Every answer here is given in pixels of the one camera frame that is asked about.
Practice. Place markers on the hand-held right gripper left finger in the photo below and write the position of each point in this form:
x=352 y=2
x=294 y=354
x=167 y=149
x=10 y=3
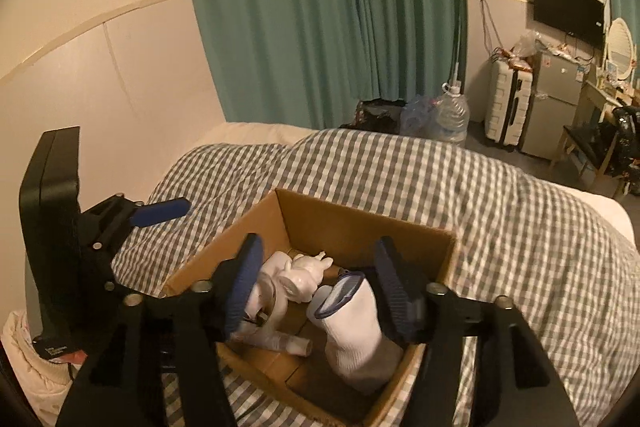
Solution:
x=245 y=277

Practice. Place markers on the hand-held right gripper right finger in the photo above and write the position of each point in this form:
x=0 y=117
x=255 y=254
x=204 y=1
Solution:
x=395 y=287

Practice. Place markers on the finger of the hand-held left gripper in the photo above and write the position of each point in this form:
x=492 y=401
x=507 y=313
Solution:
x=160 y=212

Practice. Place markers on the white plug-in device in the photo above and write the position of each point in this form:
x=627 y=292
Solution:
x=272 y=267

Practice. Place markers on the white animal figurine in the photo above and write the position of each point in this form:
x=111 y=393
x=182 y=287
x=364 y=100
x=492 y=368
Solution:
x=305 y=277

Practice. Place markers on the white knit glove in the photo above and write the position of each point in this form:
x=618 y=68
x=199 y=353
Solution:
x=355 y=337

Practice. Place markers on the small white tube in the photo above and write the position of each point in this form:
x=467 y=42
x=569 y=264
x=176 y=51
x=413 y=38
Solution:
x=285 y=342

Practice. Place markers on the brown cardboard box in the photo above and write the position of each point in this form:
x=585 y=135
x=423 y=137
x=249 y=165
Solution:
x=310 y=217

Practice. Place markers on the green checkered blanket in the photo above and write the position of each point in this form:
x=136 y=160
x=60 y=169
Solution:
x=500 y=217

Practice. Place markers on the white puffy cloth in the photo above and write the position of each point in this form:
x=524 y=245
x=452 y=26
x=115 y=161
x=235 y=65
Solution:
x=30 y=372

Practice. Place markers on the dark patterned bag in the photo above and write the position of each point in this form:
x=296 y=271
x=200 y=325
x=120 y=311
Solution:
x=375 y=117

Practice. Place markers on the blue plastic bag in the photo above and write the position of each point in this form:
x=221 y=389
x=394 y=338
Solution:
x=420 y=117

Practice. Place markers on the large clear water bottle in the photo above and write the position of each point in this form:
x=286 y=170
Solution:
x=452 y=117

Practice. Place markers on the white suitcase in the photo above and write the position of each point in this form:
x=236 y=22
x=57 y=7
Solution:
x=507 y=107

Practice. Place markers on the wide green curtain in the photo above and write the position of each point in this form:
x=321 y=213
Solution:
x=270 y=7

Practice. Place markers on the wooden chair dark seat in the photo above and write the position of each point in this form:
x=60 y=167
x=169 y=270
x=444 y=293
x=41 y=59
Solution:
x=585 y=147

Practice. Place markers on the small silver fridge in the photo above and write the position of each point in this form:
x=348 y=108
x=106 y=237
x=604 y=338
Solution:
x=552 y=107

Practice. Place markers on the white thin pole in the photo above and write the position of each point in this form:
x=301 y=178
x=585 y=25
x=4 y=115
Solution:
x=456 y=47

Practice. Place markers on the orange snack bag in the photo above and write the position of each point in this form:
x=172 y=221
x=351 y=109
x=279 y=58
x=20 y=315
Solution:
x=512 y=59

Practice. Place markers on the pile of black clothes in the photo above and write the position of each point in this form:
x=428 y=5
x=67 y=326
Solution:
x=625 y=147

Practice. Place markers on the clear plastic bag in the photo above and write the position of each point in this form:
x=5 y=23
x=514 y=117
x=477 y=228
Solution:
x=527 y=44

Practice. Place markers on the wooden dressing table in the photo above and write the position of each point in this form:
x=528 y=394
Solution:
x=595 y=94

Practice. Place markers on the white oval mirror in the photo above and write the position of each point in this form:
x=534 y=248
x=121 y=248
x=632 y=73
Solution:
x=620 y=49

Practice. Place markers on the black wall television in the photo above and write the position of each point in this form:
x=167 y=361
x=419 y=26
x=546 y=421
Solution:
x=567 y=9

